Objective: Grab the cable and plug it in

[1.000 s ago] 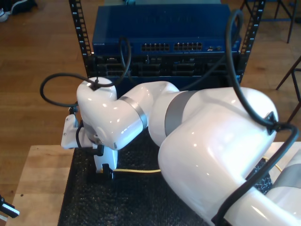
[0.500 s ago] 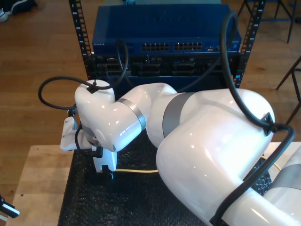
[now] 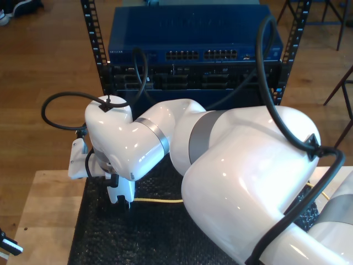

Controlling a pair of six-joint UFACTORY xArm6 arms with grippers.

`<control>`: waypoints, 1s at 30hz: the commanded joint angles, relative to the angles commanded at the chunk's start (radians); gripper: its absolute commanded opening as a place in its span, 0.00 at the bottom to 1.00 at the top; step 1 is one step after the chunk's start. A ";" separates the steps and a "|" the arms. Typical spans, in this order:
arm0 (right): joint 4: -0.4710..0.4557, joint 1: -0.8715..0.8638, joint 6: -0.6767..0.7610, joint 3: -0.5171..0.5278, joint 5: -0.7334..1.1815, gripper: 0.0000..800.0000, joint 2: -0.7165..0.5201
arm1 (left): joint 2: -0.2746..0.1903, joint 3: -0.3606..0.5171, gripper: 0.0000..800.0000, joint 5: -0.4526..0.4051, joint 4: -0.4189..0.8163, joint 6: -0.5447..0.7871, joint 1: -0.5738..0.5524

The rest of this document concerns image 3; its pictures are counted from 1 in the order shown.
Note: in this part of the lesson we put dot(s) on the black perforated rack post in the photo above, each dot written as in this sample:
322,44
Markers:
296,36
92,25

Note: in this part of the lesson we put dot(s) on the small white plastic piece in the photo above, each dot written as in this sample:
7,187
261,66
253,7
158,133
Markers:
4,256

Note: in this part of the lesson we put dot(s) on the white shoe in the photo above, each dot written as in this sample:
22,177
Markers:
3,18

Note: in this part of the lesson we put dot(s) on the black bubble wrap mat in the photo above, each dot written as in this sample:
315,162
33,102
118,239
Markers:
138,243

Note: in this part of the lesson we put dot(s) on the grey object behind switch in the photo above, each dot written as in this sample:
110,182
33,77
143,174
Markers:
153,2

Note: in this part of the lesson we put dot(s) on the blue network switch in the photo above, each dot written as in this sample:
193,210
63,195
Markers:
193,27

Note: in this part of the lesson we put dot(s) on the dark metal stool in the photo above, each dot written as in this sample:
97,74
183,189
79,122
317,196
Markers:
338,86

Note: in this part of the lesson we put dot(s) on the black rack server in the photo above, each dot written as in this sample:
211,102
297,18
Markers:
179,81

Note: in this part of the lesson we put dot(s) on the dark sneaker white sole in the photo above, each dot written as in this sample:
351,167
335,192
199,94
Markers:
30,5

